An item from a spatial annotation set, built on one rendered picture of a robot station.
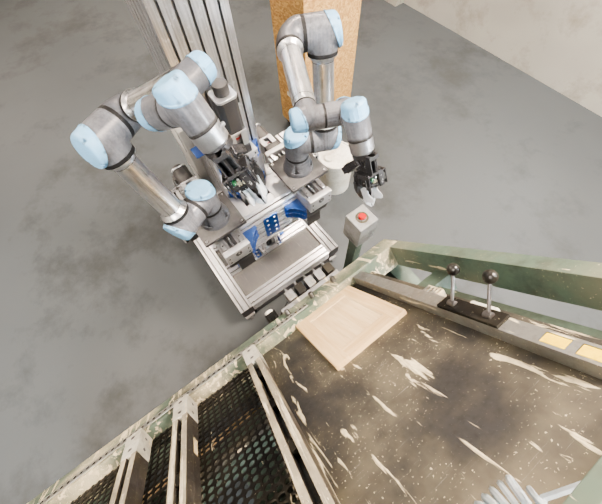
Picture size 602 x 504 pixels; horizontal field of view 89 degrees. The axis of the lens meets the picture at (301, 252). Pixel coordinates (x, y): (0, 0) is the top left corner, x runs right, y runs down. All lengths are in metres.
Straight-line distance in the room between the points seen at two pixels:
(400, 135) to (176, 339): 2.72
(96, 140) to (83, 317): 2.02
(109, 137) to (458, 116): 3.25
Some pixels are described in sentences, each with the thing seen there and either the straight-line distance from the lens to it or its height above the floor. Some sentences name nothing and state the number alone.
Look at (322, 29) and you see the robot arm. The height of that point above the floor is 1.65.
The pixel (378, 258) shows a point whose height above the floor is 0.90.
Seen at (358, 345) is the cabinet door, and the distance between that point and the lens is 1.09.
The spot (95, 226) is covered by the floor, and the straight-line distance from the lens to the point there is 3.28.
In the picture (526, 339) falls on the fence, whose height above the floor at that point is 1.53.
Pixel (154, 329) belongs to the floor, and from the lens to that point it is 2.61.
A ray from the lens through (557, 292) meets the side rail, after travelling 1.12.
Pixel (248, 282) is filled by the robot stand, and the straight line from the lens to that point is 2.25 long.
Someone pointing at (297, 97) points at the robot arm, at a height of 1.62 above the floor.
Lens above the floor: 2.27
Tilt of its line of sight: 64 degrees down
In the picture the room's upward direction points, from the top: 6 degrees counter-clockwise
